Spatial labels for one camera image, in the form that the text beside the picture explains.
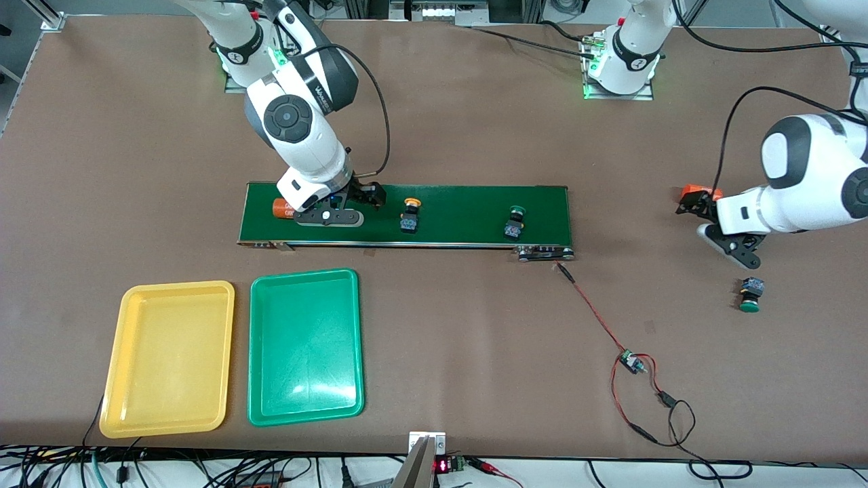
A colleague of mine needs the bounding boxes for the green push button switch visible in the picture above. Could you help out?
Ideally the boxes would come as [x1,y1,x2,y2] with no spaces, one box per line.
[504,204,528,241]
[738,277,766,314]

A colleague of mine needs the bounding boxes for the green plastic tray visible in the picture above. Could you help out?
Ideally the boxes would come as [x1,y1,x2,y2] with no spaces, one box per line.
[247,268,366,428]

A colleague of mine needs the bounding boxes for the green conveyor belt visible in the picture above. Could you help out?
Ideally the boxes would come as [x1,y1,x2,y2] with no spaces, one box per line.
[237,182,576,262]

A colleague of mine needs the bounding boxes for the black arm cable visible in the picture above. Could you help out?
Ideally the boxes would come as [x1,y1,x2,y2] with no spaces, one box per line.
[298,41,392,178]
[678,0,868,197]

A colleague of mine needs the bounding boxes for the red clip lead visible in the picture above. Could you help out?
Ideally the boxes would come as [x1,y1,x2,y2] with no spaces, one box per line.
[468,457,524,488]

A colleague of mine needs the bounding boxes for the yellow push button switch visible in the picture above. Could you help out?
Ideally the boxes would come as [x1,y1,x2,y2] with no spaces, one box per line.
[399,198,422,235]

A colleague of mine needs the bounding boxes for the black cable on table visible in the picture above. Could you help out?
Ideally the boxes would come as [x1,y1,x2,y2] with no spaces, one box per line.
[471,19,601,62]

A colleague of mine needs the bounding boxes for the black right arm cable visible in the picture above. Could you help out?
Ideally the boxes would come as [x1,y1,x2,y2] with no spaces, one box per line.
[298,41,392,178]

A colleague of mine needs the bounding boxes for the aluminium frame with light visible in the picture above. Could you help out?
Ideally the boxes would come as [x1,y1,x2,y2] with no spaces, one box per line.
[342,0,543,28]

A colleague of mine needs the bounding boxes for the red black power lead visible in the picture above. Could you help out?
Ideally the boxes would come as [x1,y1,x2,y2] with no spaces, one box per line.
[610,354,753,481]

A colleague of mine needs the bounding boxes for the red black conveyor wire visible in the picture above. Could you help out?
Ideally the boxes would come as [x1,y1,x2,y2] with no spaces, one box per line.
[556,261,630,357]

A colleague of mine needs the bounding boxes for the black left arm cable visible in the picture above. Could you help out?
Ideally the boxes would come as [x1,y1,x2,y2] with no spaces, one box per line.
[678,0,868,197]

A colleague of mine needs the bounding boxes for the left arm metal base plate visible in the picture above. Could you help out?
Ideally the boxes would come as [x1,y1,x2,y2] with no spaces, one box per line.
[582,34,655,101]

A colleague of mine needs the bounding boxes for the tangled black cable bundle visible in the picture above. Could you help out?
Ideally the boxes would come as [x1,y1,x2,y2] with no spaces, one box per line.
[0,396,408,488]

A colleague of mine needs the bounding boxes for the yellow plastic tray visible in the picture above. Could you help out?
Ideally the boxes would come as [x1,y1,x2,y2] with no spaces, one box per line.
[99,280,236,439]

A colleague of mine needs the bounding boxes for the aluminium frame profile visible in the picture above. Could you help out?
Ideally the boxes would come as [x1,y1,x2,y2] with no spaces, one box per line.
[24,0,66,32]

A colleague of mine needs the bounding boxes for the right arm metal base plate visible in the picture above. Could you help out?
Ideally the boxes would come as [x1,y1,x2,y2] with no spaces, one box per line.
[224,41,302,94]

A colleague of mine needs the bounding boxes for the grey metal camera bracket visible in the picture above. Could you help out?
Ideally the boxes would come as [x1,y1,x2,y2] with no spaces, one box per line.
[392,431,447,488]

